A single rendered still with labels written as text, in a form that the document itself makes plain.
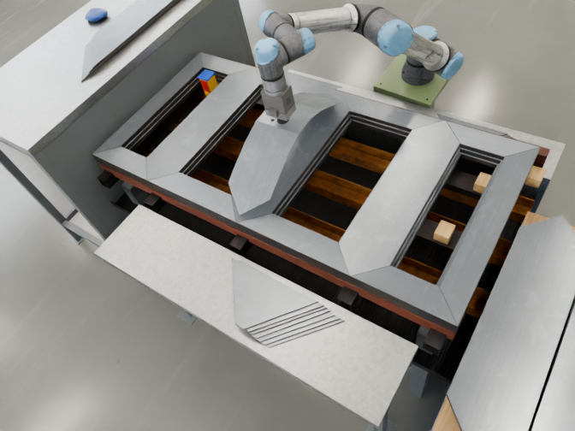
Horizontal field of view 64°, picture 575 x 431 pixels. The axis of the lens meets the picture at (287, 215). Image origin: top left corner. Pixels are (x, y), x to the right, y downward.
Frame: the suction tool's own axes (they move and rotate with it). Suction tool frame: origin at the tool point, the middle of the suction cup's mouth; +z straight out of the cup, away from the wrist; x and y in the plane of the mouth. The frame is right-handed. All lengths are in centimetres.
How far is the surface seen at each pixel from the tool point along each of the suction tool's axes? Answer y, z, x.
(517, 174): 76, 16, 20
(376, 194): 37.9, 15.7, -5.6
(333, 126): 8.5, 15.8, 18.7
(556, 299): 98, 17, -19
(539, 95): 69, 103, 167
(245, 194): -1.2, 9.6, -27.5
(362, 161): 20.5, 30.7, 18.3
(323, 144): 9.8, 15.9, 8.5
